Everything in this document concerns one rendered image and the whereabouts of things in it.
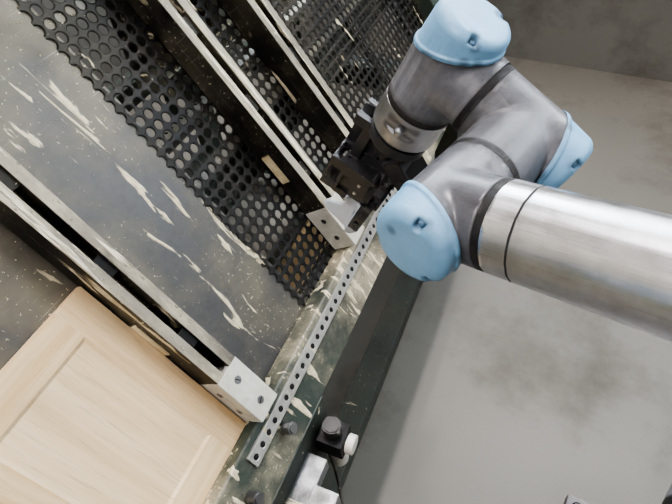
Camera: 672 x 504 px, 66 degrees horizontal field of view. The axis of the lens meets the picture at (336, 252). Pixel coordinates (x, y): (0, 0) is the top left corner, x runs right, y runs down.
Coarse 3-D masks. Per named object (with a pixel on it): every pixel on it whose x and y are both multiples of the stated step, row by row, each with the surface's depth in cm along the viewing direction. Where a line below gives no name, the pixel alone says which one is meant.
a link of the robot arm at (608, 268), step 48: (480, 144) 42; (432, 192) 39; (480, 192) 38; (528, 192) 36; (384, 240) 42; (432, 240) 38; (480, 240) 37; (528, 240) 35; (576, 240) 33; (624, 240) 31; (528, 288) 37; (576, 288) 33; (624, 288) 31
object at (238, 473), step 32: (384, 256) 137; (320, 288) 122; (352, 288) 126; (352, 320) 124; (288, 352) 110; (320, 352) 114; (320, 384) 113; (288, 416) 105; (288, 448) 104; (224, 480) 93; (256, 480) 97
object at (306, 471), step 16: (320, 400) 112; (320, 416) 114; (304, 432) 107; (320, 432) 113; (336, 432) 109; (304, 448) 109; (320, 448) 115; (336, 448) 111; (352, 448) 112; (304, 464) 110; (320, 464) 110; (336, 464) 121; (288, 480) 104; (304, 480) 108; (320, 480) 109; (336, 480) 118; (288, 496) 106; (304, 496) 106; (320, 496) 103; (336, 496) 103
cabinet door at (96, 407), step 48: (48, 336) 79; (96, 336) 84; (0, 384) 73; (48, 384) 78; (96, 384) 83; (144, 384) 88; (192, 384) 94; (0, 432) 72; (48, 432) 77; (96, 432) 82; (144, 432) 87; (192, 432) 93; (240, 432) 100; (0, 480) 71; (48, 480) 76; (96, 480) 80; (144, 480) 86; (192, 480) 91
